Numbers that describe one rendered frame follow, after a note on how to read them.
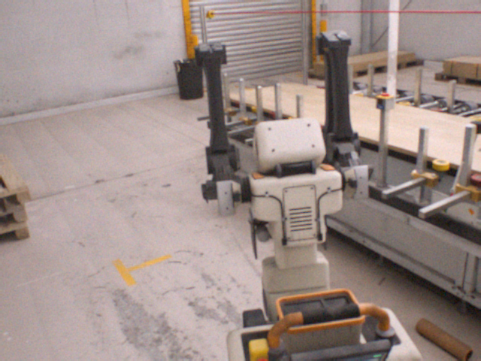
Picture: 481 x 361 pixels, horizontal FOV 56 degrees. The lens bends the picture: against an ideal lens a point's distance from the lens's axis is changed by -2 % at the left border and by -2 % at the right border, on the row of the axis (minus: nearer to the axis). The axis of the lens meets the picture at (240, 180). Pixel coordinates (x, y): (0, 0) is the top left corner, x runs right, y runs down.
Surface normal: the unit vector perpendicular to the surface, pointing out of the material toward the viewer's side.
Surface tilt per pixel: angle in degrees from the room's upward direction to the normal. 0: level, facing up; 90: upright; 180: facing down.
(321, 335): 92
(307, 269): 82
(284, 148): 47
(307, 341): 92
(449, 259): 89
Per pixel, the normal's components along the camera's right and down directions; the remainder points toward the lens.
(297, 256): 0.11, 0.23
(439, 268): -0.86, 0.25
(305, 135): 0.04, -0.36
